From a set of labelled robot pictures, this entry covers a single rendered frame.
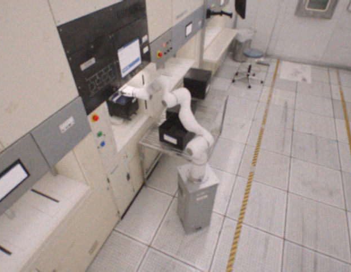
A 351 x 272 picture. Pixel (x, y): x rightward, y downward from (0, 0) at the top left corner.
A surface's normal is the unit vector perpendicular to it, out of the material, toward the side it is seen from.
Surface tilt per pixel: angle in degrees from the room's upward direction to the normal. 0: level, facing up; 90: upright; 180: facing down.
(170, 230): 0
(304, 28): 90
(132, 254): 0
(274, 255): 0
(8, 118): 90
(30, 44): 90
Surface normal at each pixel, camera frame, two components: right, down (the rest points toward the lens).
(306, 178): 0.00, -0.74
